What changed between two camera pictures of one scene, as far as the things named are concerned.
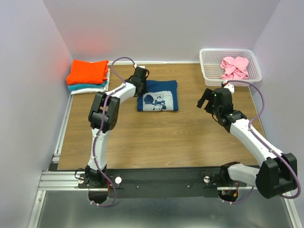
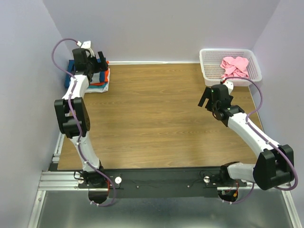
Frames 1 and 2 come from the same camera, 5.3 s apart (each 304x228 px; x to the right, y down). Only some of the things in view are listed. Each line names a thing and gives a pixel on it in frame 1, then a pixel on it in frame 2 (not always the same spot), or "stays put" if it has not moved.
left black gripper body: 143,90 → 97,65
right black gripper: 209,95 stays put
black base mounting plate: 161,182 stays put
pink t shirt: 235,68 stays put
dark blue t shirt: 161,95 → 71,71
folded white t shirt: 102,90 stays put
